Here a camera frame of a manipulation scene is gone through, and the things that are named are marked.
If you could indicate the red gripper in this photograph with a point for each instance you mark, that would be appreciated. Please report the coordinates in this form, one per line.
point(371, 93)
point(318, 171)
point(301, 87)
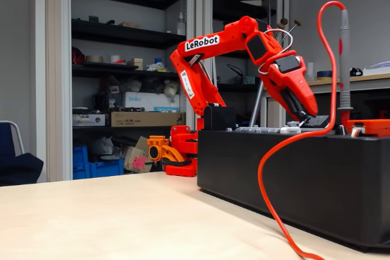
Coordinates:
point(296, 81)

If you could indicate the grey metal hinged lid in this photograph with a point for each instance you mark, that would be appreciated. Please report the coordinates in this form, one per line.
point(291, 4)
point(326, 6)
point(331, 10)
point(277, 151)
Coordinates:
point(259, 129)

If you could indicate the grey test probe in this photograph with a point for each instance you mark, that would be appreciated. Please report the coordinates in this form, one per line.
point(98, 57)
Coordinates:
point(345, 65)

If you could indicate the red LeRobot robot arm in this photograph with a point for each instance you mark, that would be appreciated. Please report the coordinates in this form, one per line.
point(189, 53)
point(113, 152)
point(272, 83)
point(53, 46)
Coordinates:
point(234, 31)

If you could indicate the white cup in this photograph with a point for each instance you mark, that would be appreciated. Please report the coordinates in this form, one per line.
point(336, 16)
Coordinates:
point(311, 69)

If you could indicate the sideboard with wooden top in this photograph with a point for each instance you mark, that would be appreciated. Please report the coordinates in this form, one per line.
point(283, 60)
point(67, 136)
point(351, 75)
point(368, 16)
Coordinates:
point(326, 86)

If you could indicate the dark tape roll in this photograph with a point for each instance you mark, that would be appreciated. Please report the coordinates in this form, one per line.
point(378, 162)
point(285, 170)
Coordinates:
point(324, 75)

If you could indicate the white sensor block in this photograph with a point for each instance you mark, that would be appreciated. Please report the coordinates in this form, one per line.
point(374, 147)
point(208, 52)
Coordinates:
point(291, 130)

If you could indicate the grey stand brown-tipped stems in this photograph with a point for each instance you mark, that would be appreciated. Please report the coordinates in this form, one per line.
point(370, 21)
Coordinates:
point(255, 111)

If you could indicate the green electronic device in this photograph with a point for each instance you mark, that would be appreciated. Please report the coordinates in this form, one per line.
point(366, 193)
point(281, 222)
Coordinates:
point(249, 80)

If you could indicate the slider with black knob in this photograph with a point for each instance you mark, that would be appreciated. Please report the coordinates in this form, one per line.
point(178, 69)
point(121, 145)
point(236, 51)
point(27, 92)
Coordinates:
point(342, 130)

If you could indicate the black and white object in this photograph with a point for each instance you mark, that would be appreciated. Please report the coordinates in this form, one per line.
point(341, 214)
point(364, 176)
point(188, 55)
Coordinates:
point(356, 72)

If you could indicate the multicolour ribbon connector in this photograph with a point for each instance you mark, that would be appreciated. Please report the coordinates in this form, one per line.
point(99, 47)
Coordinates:
point(356, 132)

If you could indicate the stack of papers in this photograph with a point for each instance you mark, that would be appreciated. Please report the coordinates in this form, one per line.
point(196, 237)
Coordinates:
point(379, 66)

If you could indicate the black task box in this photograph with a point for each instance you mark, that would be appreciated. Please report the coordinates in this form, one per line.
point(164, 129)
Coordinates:
point(320, 181)

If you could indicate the white rounded object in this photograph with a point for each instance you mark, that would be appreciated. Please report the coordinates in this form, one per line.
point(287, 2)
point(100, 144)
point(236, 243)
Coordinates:
point(170, 88)

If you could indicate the grey cabinet black shelves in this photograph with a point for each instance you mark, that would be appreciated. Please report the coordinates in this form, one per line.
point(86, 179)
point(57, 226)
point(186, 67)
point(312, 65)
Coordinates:
point(207, 4)
point(122, 33)

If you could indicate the clear plastic bottle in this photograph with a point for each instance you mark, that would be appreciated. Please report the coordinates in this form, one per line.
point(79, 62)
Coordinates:
point(181, 27)

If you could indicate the orange printed part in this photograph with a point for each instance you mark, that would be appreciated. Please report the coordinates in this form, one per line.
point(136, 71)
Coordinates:
point(170, 153)

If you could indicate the white rag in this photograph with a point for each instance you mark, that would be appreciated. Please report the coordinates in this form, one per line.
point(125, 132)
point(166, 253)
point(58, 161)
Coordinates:
point(156, 66)

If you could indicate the white Weller box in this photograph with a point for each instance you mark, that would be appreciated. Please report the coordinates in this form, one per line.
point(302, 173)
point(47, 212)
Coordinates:
point(137, 100)

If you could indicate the small cardboard box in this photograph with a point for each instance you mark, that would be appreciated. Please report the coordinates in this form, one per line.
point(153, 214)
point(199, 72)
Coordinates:
point(142, 143)

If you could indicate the long brown cardboard box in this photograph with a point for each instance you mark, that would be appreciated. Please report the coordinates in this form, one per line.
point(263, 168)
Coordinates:
point(134, 119)

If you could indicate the small wooden box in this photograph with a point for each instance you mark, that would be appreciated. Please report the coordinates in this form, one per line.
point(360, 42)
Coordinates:
point(135, 63)

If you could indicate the cardboard box pink sticker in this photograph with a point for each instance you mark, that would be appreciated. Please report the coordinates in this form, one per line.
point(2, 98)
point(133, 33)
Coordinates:
point(131, 156)

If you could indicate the flat beige item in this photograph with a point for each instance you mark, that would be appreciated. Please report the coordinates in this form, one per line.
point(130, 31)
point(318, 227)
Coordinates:
point(129, 25)

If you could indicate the white tape roll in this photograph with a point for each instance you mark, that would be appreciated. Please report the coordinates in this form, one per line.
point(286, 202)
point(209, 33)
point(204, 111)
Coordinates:
point(114, 58)

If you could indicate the blue plastic crate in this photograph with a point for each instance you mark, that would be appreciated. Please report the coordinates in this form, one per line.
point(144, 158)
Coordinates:
point(106, 168)
point(80, 156)

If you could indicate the beige tape roll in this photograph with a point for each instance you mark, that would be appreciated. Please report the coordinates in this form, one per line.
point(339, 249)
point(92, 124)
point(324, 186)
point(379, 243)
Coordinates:
point(94, 59)

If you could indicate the grey printed carton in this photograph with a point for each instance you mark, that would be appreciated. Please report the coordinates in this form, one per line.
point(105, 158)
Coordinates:
point(88, 120)

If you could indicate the red tool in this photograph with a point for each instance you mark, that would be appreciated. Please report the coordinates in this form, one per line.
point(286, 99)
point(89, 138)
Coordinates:
point(77, 57)

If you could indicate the blue chair metal frame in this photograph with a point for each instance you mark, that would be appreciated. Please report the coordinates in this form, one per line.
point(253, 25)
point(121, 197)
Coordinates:
point(6, 141)

